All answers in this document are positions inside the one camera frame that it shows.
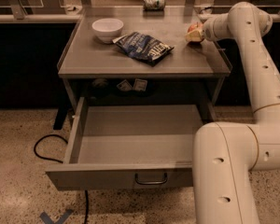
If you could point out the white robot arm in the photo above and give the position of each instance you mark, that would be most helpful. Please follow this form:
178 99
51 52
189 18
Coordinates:
225 152

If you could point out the black metal drawer handle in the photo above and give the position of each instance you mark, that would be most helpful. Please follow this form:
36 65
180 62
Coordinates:
150 179

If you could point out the white label tag right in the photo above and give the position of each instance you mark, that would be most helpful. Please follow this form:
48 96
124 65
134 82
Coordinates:
140 85

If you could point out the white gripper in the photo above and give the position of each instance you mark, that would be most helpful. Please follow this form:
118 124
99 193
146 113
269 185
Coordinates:
209 31

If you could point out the white ceramic bowl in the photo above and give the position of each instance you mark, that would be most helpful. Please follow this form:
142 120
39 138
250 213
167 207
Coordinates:
106 30

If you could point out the crumpled white green snack bag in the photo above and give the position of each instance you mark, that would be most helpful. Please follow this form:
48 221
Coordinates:
154 4

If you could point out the blue chip bag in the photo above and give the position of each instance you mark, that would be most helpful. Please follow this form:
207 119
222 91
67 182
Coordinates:
143 48

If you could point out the white label tag left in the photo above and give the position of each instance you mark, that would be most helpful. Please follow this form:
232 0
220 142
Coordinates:
124 85

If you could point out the white label tag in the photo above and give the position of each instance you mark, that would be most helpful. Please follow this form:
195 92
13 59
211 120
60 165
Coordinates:
124 85
140 85

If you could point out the grey metal cabinet table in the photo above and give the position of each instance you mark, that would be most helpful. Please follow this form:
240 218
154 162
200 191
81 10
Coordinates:
87 57

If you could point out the open grey top drawer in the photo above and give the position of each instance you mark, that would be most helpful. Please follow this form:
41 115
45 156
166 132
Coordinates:
109 144

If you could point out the red apple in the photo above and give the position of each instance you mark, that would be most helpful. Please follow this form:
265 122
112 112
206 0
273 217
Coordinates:
194 26

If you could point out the blue tape floor mark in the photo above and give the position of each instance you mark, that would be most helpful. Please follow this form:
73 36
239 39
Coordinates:
60 219

